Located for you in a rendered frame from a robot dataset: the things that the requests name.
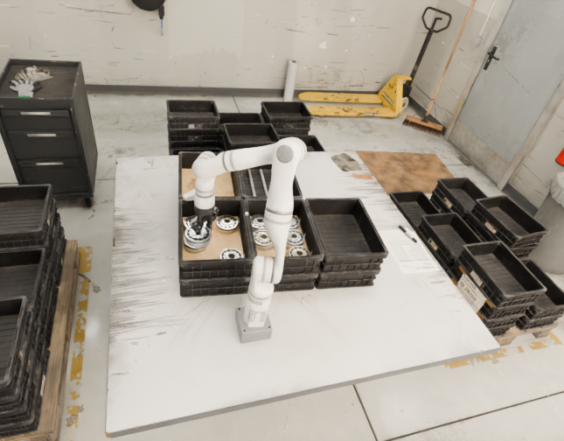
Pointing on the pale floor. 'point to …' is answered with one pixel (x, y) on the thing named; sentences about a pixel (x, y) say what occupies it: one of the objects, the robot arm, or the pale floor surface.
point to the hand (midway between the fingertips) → (204, 230)
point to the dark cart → (48, 129)
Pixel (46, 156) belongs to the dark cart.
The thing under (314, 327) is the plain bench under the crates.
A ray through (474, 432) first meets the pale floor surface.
